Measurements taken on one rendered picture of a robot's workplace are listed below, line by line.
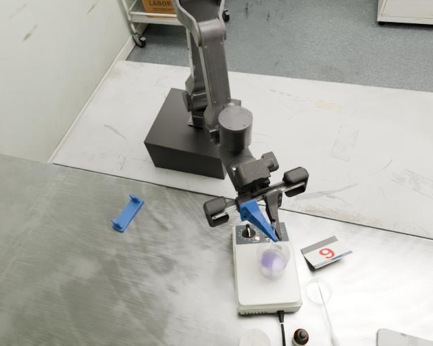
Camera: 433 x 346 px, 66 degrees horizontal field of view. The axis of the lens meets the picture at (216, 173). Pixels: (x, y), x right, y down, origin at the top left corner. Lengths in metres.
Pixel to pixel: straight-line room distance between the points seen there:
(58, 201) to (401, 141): 0.96
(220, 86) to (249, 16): 2.56
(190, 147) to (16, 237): 0.52
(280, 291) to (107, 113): 0.79
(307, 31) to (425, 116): 1.95
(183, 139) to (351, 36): 2.25
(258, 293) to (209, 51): 0.46
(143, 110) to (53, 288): 0.58
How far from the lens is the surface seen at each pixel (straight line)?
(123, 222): 0.90
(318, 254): 0.81
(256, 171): 0.52
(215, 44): 0.59
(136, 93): 1.20
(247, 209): 0.56
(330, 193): 0.90
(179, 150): 0.85
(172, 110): 0.94
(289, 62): 2.66
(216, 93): 0.62
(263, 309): 0.72
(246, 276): 0.71
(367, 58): 2.76
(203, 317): 0.79
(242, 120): 0.55
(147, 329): 0.81
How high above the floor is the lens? 1.67
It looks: 56 degrees down
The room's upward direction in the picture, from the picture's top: 12 degrees counter-clockwise
